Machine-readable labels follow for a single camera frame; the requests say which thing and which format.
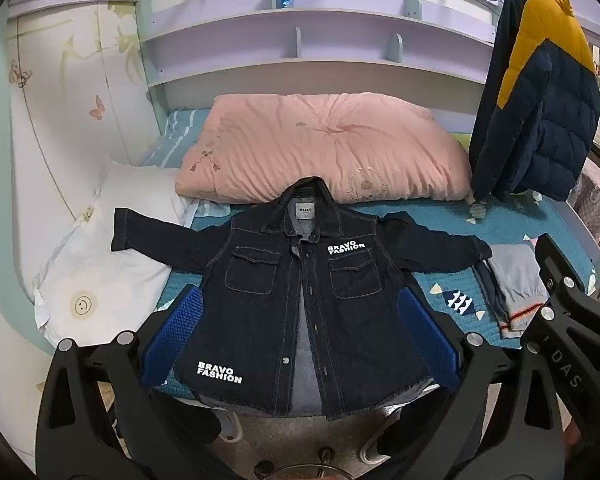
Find metal chair base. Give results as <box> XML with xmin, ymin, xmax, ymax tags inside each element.
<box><xmin>252</xmin><ymin>442</ymin><xmax>366</xmax><ymax>480</ymax></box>

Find pink pillow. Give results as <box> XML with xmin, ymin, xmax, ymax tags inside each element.
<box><xmin>174</xmin><ymin>91</ymin><xmax>473</xmax><ymax>206</ymax></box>

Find navy and yellow puffer jacket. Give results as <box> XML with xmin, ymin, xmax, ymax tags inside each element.
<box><xmin>467</xmin><ymin>0</ymin><xmax>600</xmax><ymax>203</ymax></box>

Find navy blue garment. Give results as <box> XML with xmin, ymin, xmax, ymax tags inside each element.
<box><xmin>474</xmin><ymin>259</ymin><xmax>510</xmax><ymax>323</ymax></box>

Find lavender headboard shelf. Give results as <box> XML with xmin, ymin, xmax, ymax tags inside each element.
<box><xmin>137</xmin><ymin>0</ymin><xmax>511</xmax><ymax>111</ymax></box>

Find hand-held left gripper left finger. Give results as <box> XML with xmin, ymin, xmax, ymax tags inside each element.
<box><xmin>35</xmin><ymin>284</ymin><xmax>222</xmax><ymax>480</ymax></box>

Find white smiley pillow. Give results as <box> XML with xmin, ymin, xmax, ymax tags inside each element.
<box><xmin>32</xmin><ymin>157</ymin><xmax>201</xmax><ymax>351</ymax></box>

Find teal quilted bed cover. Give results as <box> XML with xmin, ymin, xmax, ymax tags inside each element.
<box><xmin>140</xmin><ymin>107</ymin><xmax>598</xmax><ymax>403</ymax></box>

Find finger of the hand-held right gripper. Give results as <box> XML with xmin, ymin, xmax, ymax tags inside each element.
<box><xmin>532</xmin><ymin>232</ymin><xmax>599</xmax><ymax>322</ymax></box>

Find blue striped sheet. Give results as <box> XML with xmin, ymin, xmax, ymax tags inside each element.
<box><xmin>140</xmin><ymin>107</ymin><xmax>212</xmax><ymax>171</ymax></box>

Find pink checkered cloth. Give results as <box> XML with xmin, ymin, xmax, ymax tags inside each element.
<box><xmin>567</xmin><ymin>157</ymin><xmax>600</xmax><ymax>256</ymax></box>

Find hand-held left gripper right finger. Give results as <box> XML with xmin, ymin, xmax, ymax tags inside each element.
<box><xmin>380</xmin><ymin>290</ymin><xmax>568</xmax><ymax>480</ymax></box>

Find dark denim jacket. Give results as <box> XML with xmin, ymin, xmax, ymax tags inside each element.
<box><xmin>111</xmin><ymin>176</ymin><xmax>493</xmax><ymax>420</ymax></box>

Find white butterfly wardrobe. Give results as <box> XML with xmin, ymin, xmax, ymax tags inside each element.
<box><xmin>0</xmin><ymin>0</ymin><xmax>153</xmax><ymax>361</ymax></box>

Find grey pants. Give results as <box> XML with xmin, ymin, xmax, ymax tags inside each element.
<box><xmin>487</xmin><ymin>242</ymin><xmax>548</xmax><ymax>339</ymax></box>

